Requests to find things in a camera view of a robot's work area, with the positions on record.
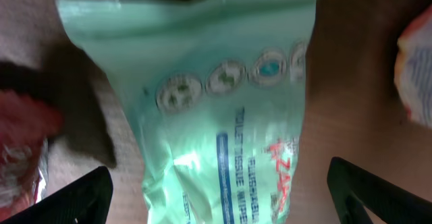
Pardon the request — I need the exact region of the red Top snack bar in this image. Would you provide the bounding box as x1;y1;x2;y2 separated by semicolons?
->
1;90;63;221

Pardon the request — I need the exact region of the orange white snack packet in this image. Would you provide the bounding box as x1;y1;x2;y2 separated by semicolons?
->
394;7;431;128

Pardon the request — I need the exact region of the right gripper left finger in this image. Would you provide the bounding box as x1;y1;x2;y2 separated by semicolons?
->
1;166;113;224

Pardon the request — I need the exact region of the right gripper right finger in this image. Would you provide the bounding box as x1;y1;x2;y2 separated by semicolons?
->
327;157;431;224

